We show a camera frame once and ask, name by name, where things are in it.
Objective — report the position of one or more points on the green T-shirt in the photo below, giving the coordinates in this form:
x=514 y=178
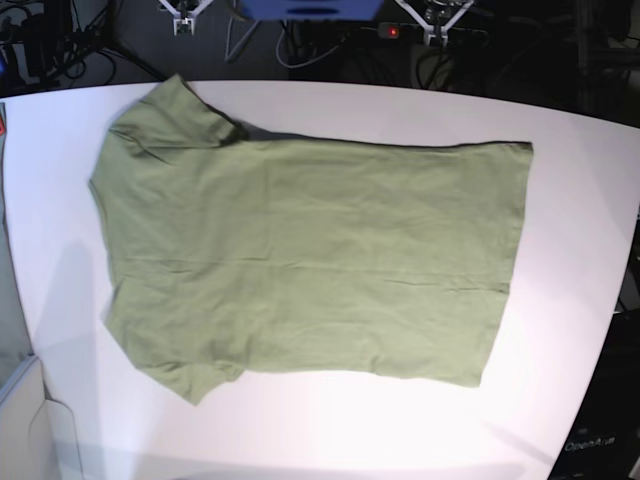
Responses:
x=233 y=251

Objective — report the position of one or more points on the black power strip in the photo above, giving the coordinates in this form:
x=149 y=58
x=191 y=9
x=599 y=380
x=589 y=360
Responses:
x=430 y=35

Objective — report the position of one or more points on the blue box overhead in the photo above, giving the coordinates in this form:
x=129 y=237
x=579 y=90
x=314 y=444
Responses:
x=313 y=10

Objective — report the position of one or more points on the black OpenArm base box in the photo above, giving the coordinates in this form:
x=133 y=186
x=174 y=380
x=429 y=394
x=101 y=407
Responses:
x=603 y=442

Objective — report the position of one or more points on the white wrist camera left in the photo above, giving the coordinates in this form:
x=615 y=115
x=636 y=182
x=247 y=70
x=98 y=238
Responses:
x=437 y=18

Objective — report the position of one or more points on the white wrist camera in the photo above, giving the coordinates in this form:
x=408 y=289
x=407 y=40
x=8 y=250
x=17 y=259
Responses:
x=437 y=18
x=184 y=13

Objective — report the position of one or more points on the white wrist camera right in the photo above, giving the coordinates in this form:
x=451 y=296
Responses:
x=184 y=13

